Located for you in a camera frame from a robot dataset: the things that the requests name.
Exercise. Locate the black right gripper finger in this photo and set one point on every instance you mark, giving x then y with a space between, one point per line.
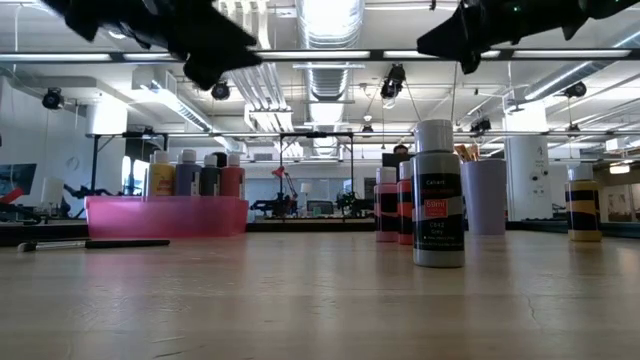
460 37

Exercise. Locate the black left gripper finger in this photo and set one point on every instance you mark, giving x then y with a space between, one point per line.
215 50

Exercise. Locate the large black paint bottle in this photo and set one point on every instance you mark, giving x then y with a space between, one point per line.
210 182

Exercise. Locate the large red paint bottle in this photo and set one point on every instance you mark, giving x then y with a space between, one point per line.
233 182

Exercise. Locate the large purple paint bottle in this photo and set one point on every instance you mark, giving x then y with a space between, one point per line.
187 182

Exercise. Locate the large yellow paint bottle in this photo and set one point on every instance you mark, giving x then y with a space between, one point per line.
161 182

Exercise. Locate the small grey paint bottle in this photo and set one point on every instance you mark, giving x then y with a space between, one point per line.
438 200

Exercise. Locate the black brush with silver ferrule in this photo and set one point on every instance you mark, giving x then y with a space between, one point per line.
100 244

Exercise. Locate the black background robot arm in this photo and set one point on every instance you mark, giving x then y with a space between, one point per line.
90 191
350 202
270 206

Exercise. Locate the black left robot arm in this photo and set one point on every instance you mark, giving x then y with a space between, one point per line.
70 12

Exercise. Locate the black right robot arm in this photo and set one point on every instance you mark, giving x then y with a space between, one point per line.
615 4

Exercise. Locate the small orange-red paint bottle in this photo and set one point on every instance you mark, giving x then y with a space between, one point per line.
405 200

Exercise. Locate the small pink paint bottle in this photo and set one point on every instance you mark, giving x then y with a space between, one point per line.
386 200

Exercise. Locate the small ochre paint bottle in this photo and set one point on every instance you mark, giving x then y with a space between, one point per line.
583 200

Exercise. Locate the black overhead beam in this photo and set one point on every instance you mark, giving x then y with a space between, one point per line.
375 55

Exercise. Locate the person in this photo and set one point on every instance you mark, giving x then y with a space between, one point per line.
400 149

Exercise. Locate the black monitor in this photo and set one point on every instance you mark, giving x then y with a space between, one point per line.
390 160

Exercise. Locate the red desk lamp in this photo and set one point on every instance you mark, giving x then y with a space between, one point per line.
282 180

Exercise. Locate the white round pillar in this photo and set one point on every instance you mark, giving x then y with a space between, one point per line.
527 175

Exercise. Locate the lavender cup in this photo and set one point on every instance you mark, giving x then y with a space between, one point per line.
484 200

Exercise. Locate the small white desk lamp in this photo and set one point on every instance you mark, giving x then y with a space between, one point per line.
306 189

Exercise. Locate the glowing ceiling lamp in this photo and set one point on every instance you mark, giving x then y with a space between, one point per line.
620 169

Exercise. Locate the pink plastic bin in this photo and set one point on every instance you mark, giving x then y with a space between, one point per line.
165 217

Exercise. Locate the small grey monitor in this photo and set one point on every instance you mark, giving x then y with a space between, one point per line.
320 207

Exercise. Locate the white box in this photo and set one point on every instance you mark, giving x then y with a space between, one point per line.
52 191

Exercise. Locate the red object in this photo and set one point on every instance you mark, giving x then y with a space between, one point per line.
10 195

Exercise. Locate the white rectangular air duct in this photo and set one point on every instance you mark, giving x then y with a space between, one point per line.
170 100

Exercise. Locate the black hanging camera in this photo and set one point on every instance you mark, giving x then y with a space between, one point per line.
392 80
481 125

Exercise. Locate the black workstation frame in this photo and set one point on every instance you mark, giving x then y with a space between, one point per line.
351 170
95 165

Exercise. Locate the dark wall screen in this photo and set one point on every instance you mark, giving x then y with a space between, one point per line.
17 177

